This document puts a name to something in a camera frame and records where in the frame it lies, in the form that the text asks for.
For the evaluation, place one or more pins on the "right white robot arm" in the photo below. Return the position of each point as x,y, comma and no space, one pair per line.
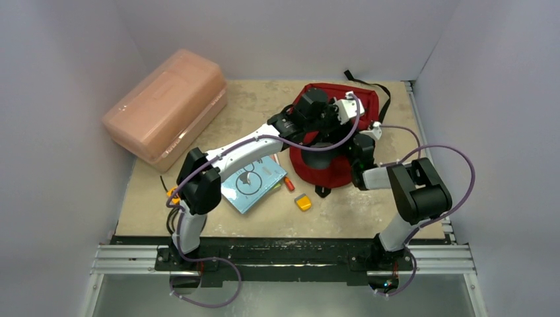
418,191

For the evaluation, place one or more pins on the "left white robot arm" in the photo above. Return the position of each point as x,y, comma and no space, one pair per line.
201,176

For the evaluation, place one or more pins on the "light blue notebook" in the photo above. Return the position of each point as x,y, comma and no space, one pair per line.
247,186

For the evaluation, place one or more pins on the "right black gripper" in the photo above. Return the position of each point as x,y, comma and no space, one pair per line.
362,146

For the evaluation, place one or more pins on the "pink translucent storage box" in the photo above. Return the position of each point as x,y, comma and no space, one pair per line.
162,116

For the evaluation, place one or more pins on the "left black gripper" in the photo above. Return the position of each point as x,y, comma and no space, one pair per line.
331,107

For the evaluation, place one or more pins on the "red orange marker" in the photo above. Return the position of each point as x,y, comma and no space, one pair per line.
289,184

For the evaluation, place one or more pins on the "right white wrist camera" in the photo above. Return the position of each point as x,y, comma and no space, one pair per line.
374,131

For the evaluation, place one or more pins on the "aluminium frame rail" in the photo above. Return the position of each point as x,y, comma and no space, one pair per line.
431,257

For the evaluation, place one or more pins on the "red backpack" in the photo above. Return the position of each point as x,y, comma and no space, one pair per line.
331,169

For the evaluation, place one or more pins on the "yellow tape measure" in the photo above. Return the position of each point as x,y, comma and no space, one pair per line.
169,191

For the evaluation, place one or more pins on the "yellow grey eraser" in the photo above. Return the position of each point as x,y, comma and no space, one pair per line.
303,202

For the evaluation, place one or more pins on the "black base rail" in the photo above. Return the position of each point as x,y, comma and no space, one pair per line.
354,261

